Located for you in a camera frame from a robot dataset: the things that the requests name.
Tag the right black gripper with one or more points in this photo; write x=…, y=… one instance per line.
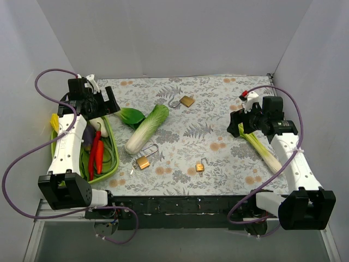
x=244, y=121

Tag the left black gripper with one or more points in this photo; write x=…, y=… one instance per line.
x=103, y=102

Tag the small brass padlock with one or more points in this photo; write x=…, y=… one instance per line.
x=200, y=166

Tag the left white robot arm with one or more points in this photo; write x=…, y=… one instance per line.
x=63, y=186

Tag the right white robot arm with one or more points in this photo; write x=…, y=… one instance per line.
x=308, y=206

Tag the bok choy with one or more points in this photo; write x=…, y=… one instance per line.
x=131, y=117

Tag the purple eggplant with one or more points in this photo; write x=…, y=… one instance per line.
x=88, y=137

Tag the napa cabbage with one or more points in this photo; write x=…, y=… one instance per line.
x=147, y=129

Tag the red chili pepper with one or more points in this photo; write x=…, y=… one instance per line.
x=99, y=157
x=93, y=152

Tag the large open brass padlock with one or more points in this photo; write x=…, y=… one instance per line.
x=185, y=100

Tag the green plastic tray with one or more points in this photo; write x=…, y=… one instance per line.
x=109, y=133

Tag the floral table mat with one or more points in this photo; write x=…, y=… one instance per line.
x=187, y=136

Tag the yellow cabbage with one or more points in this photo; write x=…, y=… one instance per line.
x=54, y=122

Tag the medium brass padlock with keys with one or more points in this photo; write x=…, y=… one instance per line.
x=143, y=162

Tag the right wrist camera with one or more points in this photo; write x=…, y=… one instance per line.
x=248, y=99

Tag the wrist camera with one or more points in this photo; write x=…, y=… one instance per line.
x=248, y=99
x=89, y=82

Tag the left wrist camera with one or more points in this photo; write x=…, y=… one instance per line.
x=89, y=82

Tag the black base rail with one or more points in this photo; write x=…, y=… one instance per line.
x=176, y=212

